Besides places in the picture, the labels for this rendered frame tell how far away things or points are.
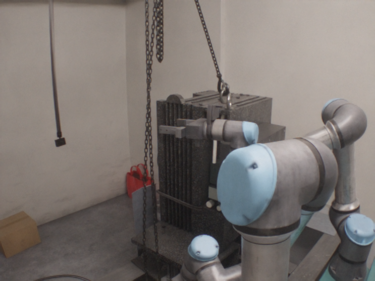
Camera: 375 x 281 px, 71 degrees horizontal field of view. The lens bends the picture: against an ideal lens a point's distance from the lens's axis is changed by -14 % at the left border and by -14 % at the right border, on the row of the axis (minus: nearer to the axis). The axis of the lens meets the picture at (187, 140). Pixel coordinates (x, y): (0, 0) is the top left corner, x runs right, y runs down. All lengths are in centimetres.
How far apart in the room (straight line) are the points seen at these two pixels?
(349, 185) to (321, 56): 135
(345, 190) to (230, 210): 76
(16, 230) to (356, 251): 288
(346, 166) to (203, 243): 60
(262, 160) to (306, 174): 8
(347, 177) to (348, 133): 25
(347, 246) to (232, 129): 59
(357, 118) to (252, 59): 174
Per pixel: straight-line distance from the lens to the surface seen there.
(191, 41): 294
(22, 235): 327
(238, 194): 45
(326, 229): 231
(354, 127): 95
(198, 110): 140
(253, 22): 260
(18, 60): 322
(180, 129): 101
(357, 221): 115
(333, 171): 53
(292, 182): 46
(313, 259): 201
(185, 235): 169
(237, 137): 101
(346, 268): 119
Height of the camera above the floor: 188
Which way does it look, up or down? 17 degrees down
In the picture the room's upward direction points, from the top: straight up
